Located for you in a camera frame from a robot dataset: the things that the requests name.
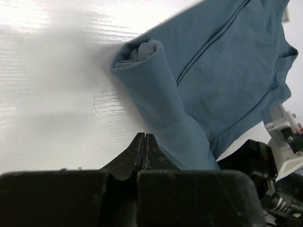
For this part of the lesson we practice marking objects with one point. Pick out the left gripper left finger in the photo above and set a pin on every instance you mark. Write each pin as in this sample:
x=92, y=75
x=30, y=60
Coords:
x=129, y=161

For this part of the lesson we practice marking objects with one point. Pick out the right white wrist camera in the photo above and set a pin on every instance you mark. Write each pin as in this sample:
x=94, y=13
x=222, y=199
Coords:
x=286, y=139

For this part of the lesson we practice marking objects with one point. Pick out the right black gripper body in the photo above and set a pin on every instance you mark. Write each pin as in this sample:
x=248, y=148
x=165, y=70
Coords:
x=282, y=199

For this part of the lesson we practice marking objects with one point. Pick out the dark blue-grey t shirt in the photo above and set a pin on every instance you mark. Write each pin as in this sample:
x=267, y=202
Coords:
x=201, y=79

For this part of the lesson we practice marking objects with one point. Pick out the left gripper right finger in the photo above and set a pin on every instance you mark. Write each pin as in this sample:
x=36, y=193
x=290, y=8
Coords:
x=153, y=158

